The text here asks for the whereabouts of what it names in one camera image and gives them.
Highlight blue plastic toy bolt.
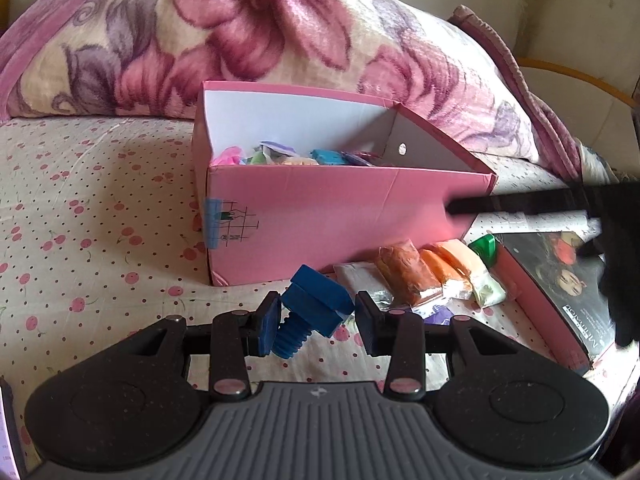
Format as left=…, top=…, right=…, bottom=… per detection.
left=272, top=264, right=355, bottom=359

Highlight pink box lid with portrait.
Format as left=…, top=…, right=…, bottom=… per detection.
left=495, top=231, right=615, bottom=375

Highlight crumpled floral cloth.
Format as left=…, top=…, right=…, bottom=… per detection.
left=577, top=141, right=620, bottom=185

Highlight purple clay bag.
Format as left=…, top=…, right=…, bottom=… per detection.
left=411, top=301, right=454, bottom=326

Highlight dark orange clay bag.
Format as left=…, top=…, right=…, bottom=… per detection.
left=374, top=240, right=442, bottom=307

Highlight grey clay bag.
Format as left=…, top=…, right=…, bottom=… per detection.
left=333, top=262, right=394, bottom=309

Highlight wooden bed footboard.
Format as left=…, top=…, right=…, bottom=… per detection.
left=518, top=58, right=639, bottom=174

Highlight light green clay bag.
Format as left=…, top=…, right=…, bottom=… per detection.
left=469, top=269, right=506, bottom=308

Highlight peach clay bag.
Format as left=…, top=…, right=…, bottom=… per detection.
left=434, top=240, right=487, bottom=278

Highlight green plastic toy bolt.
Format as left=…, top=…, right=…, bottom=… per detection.
left=469, top=233, right=498, bottom=269

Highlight pink open cardboard box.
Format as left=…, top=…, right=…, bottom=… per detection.
left=192, top=81, right=497, bottom=287

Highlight clay bags inside box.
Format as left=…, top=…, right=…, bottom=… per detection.
left=209, top=141, right=387, bottom=167

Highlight black smartphone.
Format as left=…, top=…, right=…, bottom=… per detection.
left=0, top=378, right=27, bottom=480

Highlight floral pink fleece blanket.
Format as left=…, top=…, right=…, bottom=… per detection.
left=1, top=0, right=582, bottom=181

